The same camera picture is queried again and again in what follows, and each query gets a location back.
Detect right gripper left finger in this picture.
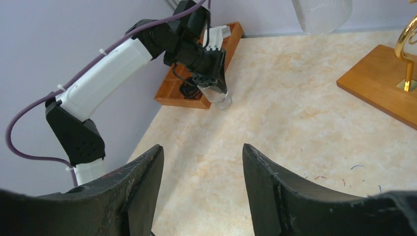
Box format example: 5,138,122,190
0,145,164,236

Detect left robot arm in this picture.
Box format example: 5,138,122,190
46,0,231,185

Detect gold wire glass rack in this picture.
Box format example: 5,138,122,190
336,16,417,129

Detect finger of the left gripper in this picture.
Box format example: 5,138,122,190
215,75,228,94

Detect clear ribbed wine glass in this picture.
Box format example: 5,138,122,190
197,85,232,110

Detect black parts in tray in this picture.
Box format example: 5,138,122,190
179,77,202,100

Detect orange compartment tray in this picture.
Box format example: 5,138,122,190
154,21,244,110

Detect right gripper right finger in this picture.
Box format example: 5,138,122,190
242,144,417,236

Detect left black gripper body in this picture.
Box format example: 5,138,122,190
163,39,226,86

